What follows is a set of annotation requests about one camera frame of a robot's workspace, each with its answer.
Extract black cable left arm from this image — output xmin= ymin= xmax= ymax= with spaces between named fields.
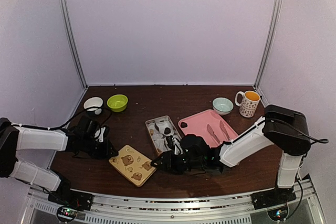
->
xmin=47 ymin=107 xmax=113 ymax=132

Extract pink plastic tray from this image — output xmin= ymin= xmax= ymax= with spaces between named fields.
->
xmin=178 ymin=109 xmax=238 ymax=148

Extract clear plastic tongs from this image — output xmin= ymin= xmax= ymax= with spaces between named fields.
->
xmin=206 ymin=121 xmax=232 ymax=144

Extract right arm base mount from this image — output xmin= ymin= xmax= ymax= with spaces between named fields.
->
xmin=251 ymin=187 xmax=297 ymax=210

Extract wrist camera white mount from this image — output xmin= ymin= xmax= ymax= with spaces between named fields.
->
xmin=165 ymin=135 xmax=183 ymax=155
xmin=94 ymin=126 xmax=110 ymax=143

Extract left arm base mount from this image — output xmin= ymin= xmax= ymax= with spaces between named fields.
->
xmin=47 ymin=178 xmax=93 ymax=211

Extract light blue striped bowl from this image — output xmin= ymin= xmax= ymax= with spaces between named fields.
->
xmin=212 ymin=97 xmax=234 ymax=115

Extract aluminium frame rail right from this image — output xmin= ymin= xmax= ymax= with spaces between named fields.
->
xmin=254 ymin=0 xmax=283 ymax=90

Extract small white bowl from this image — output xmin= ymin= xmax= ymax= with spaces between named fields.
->
xmin=83 ymin=97 xmax=103 ymax=116

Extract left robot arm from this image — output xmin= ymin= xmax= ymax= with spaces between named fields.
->
xmin=1 ymin=116 xmax=155 ymax=205

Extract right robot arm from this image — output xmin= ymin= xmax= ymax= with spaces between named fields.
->
xmin=167 ymin=104 xmax=311 ymax=204

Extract lime green bowl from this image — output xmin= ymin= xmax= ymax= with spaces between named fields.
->
xmin=107 ymin=94 xmax=128 ymax=113

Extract rectangular tin box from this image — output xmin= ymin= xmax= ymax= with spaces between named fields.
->
xmin=145 ymin=115 xmax=181 ymax=155

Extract bear print tin lid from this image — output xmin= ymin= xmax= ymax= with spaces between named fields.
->
xmin=109 ymin=145 xmax=156 ymax=187

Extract floral white mug yellow inside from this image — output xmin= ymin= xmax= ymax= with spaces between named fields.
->
xmin=235 ymin=91 xmax=261 ymax=118

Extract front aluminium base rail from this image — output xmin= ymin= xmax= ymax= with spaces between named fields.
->
xmin=26 ymin=176 xmax=321 ymax=224

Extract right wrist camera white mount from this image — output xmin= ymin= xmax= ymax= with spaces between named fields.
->
xmin=165 ymin=135 xmax=183 ymax=155

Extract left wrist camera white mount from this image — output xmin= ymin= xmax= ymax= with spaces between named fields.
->
xmin=94 ymin=126 xmax=110 ymax=143

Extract aluminium frame post left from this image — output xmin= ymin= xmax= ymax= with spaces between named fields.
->
xmin=59 ymin=0 xmax=88 ymax=89

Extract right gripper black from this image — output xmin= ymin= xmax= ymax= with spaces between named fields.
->
xmin=150 ymin=151 xmax=204 ymax=176

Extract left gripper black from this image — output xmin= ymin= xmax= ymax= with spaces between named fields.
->
xmin=82 ymin=136 xmax=119 ymax=160

